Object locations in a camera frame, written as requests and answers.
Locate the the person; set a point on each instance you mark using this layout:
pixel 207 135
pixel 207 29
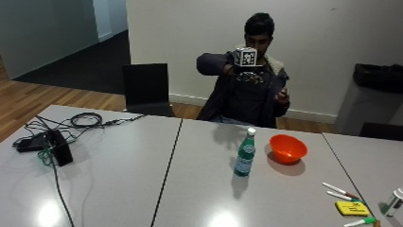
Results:
pixel 247 97

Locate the black chair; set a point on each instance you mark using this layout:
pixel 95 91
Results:
pixel 146 90

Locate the black power adapter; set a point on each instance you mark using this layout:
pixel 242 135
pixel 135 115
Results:
pixel 29 144

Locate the whiteboard marker brown cap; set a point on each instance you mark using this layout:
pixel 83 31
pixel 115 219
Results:
pixel 340 190

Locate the black electronic box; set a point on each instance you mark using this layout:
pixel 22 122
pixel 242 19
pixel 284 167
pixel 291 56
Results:
pixel 59 147

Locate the orange plastic bowl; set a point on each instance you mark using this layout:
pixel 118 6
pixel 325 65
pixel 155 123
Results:
pixel 287 148

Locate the whiteboard marker green cap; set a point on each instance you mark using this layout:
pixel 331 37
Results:
pixel 344 197

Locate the white marker cube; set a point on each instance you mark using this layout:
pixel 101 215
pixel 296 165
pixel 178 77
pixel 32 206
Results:
pixel 244 56

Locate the green glass bottle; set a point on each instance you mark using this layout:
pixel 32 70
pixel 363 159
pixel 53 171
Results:
pixel 244 154

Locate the dark chair back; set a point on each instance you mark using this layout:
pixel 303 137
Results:
pixel 380 131

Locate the grey bin with black bag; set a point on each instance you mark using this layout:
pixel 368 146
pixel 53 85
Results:
pixel 368 101

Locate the yellow sponge eraser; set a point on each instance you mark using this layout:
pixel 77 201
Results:
pixel 351 208

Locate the green white marker pen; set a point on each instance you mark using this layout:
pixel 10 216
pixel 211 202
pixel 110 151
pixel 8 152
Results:
pixel 359 222

